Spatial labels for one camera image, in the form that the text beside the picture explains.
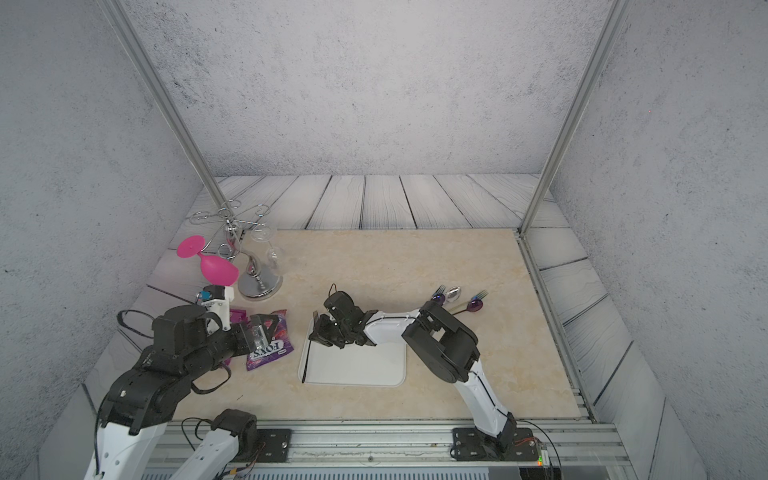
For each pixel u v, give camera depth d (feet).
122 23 2.35
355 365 2.84
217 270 2.84
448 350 1.74
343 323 2.42
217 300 1.86
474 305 3.16
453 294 3.29
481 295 3.32
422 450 2.39
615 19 2.33
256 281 3.39
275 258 2.99
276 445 2.39
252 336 1.90
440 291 3.35
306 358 2.78
